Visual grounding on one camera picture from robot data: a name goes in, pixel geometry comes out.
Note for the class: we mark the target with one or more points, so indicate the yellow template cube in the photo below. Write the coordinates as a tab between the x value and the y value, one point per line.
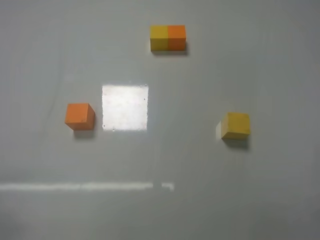
158	35

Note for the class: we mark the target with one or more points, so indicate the orange template cube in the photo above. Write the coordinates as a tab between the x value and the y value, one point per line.
176	37

